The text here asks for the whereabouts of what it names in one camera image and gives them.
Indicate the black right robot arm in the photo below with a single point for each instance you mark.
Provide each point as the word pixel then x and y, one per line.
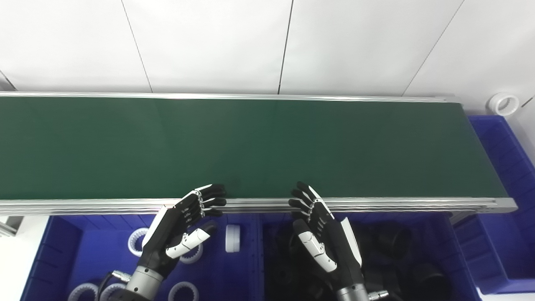
pixel 351 294

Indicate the blue bin with black parts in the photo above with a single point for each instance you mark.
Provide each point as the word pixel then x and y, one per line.
pixel 457 255

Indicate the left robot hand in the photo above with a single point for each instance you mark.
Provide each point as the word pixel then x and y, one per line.
pixel 167 234

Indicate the green conveyor belt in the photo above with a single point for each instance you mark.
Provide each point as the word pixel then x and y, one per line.
pixel 397 205
pixel 250 146

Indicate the blue bin with white parts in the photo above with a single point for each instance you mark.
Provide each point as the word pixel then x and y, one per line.
pixel 96 242

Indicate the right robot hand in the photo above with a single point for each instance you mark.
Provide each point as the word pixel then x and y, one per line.
pixel 334 246

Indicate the aluminium conveyor support leg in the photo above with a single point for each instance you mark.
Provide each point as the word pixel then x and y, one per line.
pixel 8 228

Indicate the empty blue bin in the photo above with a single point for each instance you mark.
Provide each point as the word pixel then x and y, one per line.
pixel 514 251

